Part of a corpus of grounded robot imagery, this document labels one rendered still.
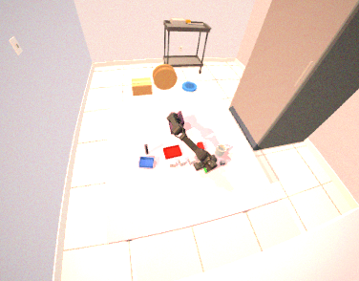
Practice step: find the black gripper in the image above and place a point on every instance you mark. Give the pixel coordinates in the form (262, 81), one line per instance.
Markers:
(199, 165)

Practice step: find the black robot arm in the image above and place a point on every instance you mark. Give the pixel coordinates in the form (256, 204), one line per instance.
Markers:
(203, 155)

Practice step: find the red tray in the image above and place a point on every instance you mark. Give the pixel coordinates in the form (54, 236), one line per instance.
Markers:
(172, 152)

